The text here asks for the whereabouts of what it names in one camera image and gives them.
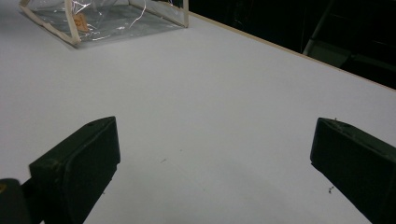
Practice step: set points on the grey metal stand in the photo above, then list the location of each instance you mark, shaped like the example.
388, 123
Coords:
330, 43

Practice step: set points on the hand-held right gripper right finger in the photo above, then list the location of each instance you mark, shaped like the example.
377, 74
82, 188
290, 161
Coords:
358, 161

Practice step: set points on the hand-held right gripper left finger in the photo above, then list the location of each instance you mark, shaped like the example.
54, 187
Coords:
77, 168

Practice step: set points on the clear plastic bag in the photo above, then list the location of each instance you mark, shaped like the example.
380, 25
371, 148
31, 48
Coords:
102, 21

